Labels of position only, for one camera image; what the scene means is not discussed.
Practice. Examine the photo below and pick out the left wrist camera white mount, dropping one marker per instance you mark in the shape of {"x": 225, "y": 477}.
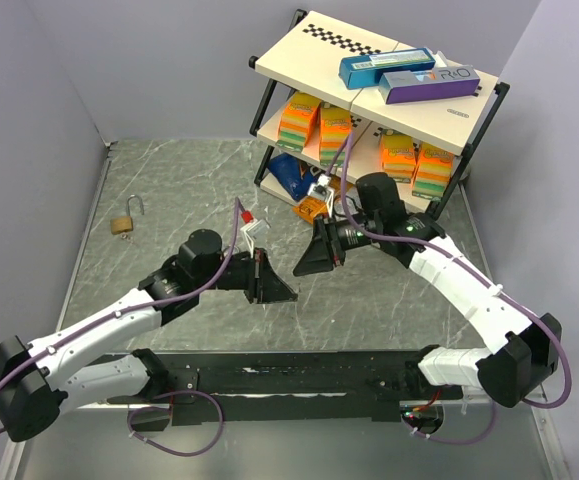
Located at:
{"x": 253, "y": 229}

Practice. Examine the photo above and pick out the orange snack bag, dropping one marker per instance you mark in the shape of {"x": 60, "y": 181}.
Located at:
{"x": 310, "y": 207}

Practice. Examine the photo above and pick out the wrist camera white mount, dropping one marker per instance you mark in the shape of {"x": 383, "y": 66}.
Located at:
{"x": 253, "y": 229}
{"x": 321, "y": 190}

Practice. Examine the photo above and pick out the blue rectangular box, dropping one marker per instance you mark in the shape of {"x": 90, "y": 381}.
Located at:
{"x": 366, "y": 70}

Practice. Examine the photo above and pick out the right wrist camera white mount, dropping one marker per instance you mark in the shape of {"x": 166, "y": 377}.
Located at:
{"x": 321, "y": 190}

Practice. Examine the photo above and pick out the blue snack bag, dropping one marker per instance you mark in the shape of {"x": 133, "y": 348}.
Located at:
{"x": 294, "y": 175}

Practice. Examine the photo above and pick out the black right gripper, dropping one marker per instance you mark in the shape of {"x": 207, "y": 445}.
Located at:
{"x": 324, "y": 250}

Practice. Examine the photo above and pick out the orange sponge pack far left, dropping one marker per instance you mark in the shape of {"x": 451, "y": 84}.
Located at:
{"x": 298, "y": 120}

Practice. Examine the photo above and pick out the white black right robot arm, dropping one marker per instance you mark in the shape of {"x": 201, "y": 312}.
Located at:
{"x": 520, "y": 349}

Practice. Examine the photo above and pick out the brass padlock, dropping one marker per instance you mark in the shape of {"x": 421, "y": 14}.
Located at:
{"x": 124, "y": 224}

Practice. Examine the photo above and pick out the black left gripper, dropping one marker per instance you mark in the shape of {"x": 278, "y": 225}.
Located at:
{"x": 263, "y": 284}

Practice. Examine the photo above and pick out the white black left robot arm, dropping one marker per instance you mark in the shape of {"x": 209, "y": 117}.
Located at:
{"x": 49, "y": 376}

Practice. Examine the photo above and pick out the orange sponge pack far right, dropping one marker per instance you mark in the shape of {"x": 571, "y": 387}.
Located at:
{"x": 432, "y": 173}

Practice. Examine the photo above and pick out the orange sponge pack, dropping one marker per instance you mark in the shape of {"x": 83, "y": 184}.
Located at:
{"x": 432, "y": 173}
{"x": 397, "y": 156}
{"x": 298, "y": 120}
{"x": 335, "y": 126}

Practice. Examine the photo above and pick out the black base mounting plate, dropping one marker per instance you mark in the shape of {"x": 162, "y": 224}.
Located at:
{"x": 308, "y": 385}

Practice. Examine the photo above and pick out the small keys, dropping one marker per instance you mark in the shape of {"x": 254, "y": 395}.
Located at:
{"x": 126, "y": 237}

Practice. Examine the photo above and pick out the aluminium rail frame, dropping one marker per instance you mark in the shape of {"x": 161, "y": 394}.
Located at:
{"x": 28, "y": 404}

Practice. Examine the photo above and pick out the beige black three-tier shelf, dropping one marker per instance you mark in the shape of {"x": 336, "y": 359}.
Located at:
{"x": 307, "y": 59}

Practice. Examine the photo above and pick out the purple grey R+O box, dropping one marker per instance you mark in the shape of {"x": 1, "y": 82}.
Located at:
{"x": 436, "y": 84}

